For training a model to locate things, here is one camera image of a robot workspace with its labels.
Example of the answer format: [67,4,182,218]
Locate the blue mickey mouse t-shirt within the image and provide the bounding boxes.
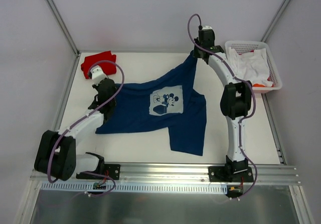
[96,53,207,156]

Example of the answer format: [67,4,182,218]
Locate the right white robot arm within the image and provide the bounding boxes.
[194,26,252,182]

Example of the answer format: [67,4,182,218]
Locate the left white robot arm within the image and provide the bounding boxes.
[34,78,117,183]

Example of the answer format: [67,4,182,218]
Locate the folded red t-shirt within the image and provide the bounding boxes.
[80,51,117,79]

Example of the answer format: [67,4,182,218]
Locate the white plastic laundry basket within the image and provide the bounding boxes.
[225,40,282,93]

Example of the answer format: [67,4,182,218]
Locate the white t-shirt in basket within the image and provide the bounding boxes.
[226,47,270,80]

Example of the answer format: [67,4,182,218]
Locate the orange t-shirt in basket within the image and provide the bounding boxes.
[246,78,273,87]

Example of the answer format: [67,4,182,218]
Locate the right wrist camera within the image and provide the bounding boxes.
[202,25,213,31]

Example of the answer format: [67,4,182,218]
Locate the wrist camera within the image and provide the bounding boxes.
[202,25,213,31]
[90,66,107,84]

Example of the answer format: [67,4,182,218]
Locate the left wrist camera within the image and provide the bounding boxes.
[90,66,107,84]

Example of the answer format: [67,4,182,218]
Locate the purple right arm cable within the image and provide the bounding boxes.
[187,13,258,200]

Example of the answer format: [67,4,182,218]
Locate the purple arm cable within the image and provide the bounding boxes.
[46,60,125,197]
[187,13,258,200]

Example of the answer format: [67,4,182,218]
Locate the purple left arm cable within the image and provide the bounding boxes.
[46,60,125,197]

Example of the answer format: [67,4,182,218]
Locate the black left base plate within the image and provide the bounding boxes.
[76,162,121,180]

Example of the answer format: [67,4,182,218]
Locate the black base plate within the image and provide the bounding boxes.
[76,162,121,180]
[208,166,254,183]

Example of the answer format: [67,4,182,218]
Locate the aluminium front mounting rail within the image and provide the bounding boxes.
[29,160,301,186]

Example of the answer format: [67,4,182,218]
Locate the white slotted cable duct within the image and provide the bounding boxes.
[41,182,227,194]

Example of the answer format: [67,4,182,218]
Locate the right aluminium frame post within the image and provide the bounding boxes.
[261,0,292,42]

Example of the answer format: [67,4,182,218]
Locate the aluminium frame post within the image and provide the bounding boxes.
[261,0,292,42]
[45,0,80,56]

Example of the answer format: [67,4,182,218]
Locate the left aluminium frame post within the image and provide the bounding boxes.
[45,0,80,56]

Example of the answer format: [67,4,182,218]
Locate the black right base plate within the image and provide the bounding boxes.
[208,166,254,183]

